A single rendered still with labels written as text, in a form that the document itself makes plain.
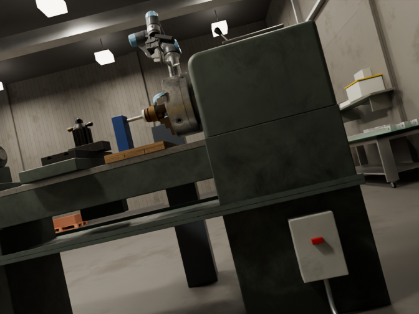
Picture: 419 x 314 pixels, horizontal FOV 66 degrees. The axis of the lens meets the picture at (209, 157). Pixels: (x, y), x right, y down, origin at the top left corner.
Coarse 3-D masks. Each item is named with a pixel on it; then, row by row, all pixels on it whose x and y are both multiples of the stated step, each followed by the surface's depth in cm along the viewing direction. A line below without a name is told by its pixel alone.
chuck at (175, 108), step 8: (168, 80) 158; (176, 80) 156; (168, 88) 154; (176, 88) 153; (176, 96) 152; (168, 104) 153; (176, 104) 152; (168, 112) 153; (176, 112) 153; (184, 112) 153; (184, 120) 155; (176, 128) 158; (184, 128) 159; (192, 128) 160
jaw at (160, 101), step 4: (164, 96) 154; (168, 96) 154; (160, 100) 156; (164, 100) 154; (168, 100) 153; (156, 104) 161; (160, 104) 155; (164, 104) 156; (156, 108) 163; (160, 108) 160; (164, 108) 161; (156, 112) 164; (160, 112) 165
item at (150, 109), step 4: (148, 108) 167; (152, 108) 166; (144, 112) 167; (148, 112) 167; (152, 112) 166; (164, 112) 172; (148, 116) 167; (152, 116) 166; (156, 116) 166; (160, 116) 168; (164, 116) 170; (148, 120) 168; (152, 120) 168; (156, 120) 168
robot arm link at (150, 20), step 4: (148, 12) 190; (152, 12) 189; (156, 12) 191; (148, 16) 188; (152, 16) 188; (156, 16) 190; (148, 20) 188; (152, 20) 187; (156, 20) 188; (148, 24) 187; (160, 24) 194
